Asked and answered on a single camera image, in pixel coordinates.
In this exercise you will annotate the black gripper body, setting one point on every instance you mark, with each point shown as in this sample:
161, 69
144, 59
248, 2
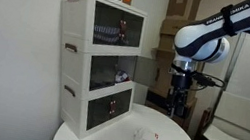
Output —
178, 92

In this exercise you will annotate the smoked ribbed cabinet door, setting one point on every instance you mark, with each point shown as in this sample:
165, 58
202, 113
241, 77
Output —
107, 23
145, 71
102, 73
122, 101
134, 29
98, 113

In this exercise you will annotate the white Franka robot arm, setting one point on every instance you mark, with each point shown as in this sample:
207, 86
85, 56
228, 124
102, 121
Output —
203, 42

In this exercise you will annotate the white stacked storage cabinet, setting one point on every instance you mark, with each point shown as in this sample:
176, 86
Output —
74, 72

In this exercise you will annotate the white crumpled cloth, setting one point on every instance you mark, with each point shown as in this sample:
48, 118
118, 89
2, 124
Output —
122, 77

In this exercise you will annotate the large cardboard box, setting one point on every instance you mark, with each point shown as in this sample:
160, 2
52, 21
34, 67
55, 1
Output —
171, 33
184, 3

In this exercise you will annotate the striped folded cloth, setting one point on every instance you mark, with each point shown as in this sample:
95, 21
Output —
105, 34

